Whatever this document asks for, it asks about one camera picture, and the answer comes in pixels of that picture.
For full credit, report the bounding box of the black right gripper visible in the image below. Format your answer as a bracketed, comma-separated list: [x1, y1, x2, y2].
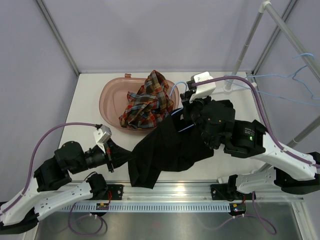
[182, 90, 216, 148]

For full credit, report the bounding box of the blue hanger holding black shirt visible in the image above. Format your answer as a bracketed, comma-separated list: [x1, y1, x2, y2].
[169, 81, 194, 133]

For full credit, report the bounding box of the black shirt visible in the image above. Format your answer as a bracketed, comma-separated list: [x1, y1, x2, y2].
[128, 113, 214, 189]

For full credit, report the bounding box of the red plaid shirt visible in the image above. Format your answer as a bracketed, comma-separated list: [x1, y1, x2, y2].
[118, 70, 174, 130]

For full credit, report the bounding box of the light blue wire hanger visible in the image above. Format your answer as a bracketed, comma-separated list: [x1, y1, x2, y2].
[223, 52, 320, 107]

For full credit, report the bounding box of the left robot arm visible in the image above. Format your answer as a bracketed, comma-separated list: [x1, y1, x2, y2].
[0, 139, 135, 235]

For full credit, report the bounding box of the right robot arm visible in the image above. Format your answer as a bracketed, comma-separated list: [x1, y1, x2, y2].
[180, 91, 320, 199]

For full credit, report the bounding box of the pink plastic basin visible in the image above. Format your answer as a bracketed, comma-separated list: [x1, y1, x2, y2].
[99, 73, 179, 132]

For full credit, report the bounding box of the white clothes rack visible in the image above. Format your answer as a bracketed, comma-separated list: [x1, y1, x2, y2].
[211, 0, 320, 143]

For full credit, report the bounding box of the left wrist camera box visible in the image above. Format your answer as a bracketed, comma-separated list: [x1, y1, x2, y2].
[93, 124, 112, 153]

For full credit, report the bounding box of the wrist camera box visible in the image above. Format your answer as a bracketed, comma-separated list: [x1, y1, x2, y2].
[184, 71, 216, 104]
[93, 124, 112, 153]

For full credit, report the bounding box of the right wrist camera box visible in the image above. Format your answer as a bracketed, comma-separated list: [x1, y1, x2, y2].
[184, 71, 216, 104]

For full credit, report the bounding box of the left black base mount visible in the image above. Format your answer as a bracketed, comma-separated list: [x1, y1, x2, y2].
[91, 184, 124, 201]

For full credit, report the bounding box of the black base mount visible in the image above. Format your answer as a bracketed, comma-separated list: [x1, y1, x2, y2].
[91, 184, 124, 201]
[210, 183, 257, 202]

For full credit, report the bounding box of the white slotted cable duct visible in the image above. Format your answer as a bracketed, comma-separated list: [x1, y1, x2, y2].
[62, 202, 231, 213]

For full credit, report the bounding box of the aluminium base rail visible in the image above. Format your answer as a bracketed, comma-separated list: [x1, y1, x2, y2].
[106, 181, 304, 203]

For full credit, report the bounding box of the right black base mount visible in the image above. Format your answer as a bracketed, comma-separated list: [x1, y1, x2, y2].
[210, 183, 257, 202]

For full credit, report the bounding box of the left aluminium frame post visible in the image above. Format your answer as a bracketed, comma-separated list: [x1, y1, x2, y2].
[34, 0, 81, 77]

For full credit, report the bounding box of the aluminium frame post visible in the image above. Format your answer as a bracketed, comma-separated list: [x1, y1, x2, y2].
[34, 0, 81, 77]
[251, 0, 300, 75]

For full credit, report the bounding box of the right aluminium frame post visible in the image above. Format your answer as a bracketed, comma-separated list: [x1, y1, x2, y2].
[251, 0, 300, 75]

